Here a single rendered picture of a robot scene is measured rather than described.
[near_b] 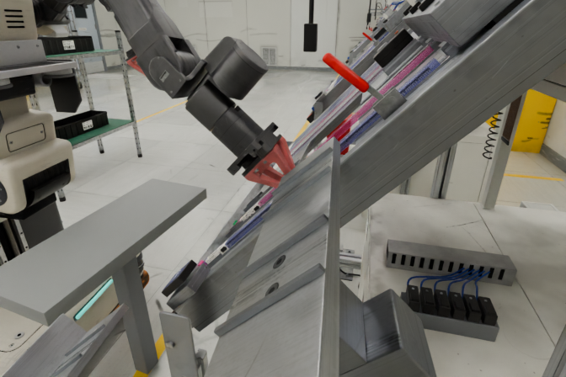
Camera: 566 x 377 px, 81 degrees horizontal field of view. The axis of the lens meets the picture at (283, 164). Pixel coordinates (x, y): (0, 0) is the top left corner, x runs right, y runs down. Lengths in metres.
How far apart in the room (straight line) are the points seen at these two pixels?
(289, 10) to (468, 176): 7.90
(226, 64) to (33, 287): 0.70
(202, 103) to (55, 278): 0.62
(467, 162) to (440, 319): 1.37
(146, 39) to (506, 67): 0.42
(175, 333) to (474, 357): 0.49
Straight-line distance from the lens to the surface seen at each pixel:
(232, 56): 0.46
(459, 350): 0.73
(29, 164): 1.16
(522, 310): 0.86
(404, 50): 0.71
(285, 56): 9.45
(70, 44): 3.00
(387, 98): 0.39
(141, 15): 0.53
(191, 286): 0.51
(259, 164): 0.47
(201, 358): 0.64
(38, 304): 0.91
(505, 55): 0.37
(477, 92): 0.37
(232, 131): 0.47
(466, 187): 2.06
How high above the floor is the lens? 1.14
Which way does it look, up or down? 23 degrees down
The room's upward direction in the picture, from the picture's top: straight up
